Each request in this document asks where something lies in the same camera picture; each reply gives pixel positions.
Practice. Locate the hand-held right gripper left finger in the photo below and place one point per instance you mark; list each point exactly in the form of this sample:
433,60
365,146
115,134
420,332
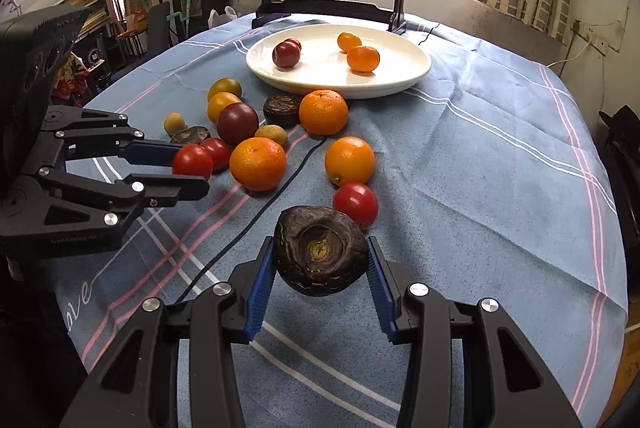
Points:
260,293

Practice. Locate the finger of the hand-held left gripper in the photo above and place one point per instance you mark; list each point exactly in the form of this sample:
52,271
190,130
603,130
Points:
175,190
150,153

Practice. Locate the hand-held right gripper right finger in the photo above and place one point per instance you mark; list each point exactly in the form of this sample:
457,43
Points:
382,293

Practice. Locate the red tomato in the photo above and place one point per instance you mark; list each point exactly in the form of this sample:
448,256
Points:
219,151
355,204
192,162

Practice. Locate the dark brown water chestnut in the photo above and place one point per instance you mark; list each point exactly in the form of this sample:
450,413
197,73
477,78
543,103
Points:
282,109
190,135
320,250

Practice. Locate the yellow-green round fruit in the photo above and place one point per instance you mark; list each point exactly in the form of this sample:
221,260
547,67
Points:
225,87

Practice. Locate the white round plate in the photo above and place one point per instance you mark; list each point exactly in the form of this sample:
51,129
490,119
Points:
320,76

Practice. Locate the small yellow-green fruit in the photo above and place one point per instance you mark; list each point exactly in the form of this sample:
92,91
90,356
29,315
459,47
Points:
272,133
175,123

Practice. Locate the small orange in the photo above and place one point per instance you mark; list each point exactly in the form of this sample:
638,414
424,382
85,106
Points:
348,41
220,106
363,59

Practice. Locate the large orange mandarin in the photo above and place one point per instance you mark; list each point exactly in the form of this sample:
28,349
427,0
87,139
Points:
323,112
257,164

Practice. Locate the dark purple plum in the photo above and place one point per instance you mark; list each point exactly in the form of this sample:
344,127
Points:
237,124

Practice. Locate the dark chair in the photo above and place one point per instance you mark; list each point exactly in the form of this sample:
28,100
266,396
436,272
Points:
160,28

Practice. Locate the smooth orange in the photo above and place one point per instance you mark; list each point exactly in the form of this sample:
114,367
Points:
349,161

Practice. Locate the blue striped tablecloth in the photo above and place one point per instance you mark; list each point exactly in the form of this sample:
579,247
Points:
475,183

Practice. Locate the white plastic bag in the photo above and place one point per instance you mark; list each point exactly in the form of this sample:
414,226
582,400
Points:
222,17

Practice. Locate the small dark red plum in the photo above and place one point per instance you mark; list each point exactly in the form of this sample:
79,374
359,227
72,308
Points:
295,42

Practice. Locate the wall socket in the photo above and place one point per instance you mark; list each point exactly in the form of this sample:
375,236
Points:
592,36

